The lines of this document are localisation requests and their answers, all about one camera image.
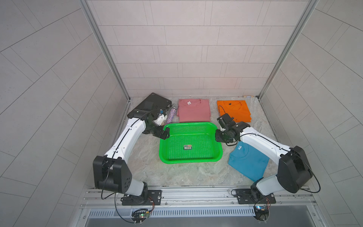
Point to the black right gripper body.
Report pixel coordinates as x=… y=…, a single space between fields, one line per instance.
x=223 y=137

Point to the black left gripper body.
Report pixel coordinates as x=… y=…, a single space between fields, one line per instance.
x=163 y=133

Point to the green plastic basket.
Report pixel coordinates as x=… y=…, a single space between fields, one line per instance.
x=201 y=136

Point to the blue t-shirt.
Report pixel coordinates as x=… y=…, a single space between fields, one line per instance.
x=248 y=161

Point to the pink t-shirt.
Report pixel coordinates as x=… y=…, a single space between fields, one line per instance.
x=193 y=110

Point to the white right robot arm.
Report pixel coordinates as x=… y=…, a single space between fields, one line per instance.
x=294 y=170

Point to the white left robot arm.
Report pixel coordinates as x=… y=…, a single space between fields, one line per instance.
x=111 y=171

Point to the orange folded t-shirt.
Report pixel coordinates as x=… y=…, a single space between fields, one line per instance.
x=237 y=109

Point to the sticker label in basket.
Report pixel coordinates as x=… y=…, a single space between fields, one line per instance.
x=187 y=147

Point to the black ribbed hard case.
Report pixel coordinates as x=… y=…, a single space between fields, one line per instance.
x=151 y=107

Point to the right circuit board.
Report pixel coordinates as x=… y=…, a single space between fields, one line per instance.
x=261 y=213

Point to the circuit board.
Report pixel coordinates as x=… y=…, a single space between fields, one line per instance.
x=261 y=213
x=140 y=215

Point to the left circuit board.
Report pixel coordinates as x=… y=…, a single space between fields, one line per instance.
x=140 y=215

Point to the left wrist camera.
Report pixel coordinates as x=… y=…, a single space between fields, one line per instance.
x=161 y=119

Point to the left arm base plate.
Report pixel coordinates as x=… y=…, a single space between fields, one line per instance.
x=152 y=197

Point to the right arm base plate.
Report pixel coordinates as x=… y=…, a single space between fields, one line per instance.
x=249 y=196

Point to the aluminium rail frame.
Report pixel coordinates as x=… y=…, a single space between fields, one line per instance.
x=199 y=201

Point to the left aluminium corner post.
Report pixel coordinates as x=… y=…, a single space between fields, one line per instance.
x=99 y=38

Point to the aluminium corner post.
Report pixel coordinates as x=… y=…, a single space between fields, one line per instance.
x=293 y=38
x=99 y=38

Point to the right aluminium corner post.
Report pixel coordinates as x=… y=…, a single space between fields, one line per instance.
x=293 y=38

